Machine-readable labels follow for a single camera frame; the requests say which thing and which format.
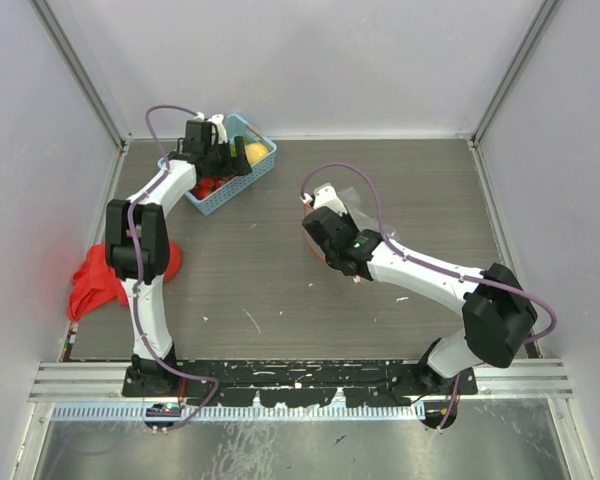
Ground yellow pear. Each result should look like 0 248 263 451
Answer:
244 142 269 166

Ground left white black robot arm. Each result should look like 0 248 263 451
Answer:
105 114 251 396

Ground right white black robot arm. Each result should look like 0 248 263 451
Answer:
302 207 537 394

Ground light blue plastic basket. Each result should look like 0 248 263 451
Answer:
168 114 277 216

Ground red crumpled cloth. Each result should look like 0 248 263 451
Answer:
68 239 184 324

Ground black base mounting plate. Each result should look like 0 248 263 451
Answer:
122 360 454 408

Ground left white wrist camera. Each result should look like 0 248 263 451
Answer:
194 112 228 145

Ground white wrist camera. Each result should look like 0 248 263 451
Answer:
300 183 349 216
194 112 228 145

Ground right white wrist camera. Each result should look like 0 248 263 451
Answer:
300 183 349 216

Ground white slotted cable duct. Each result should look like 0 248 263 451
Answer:
50 402 425 422

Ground aluminium frame rail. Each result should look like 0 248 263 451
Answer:
29 358 574 402

